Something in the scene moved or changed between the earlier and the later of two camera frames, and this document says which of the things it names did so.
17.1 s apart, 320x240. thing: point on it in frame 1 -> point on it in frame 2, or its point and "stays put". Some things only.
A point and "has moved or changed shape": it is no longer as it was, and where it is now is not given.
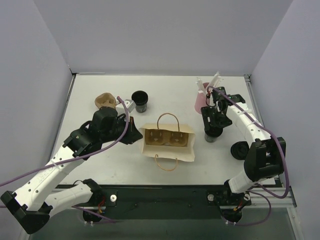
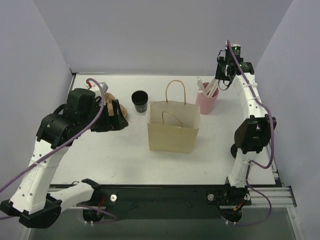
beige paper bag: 176,141 has moved or changed shape
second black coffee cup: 140,99 stays put
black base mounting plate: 124,201 stays put
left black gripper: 131,129 -> 110,120
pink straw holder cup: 200,100 stays put
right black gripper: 211,119 -> 220,73
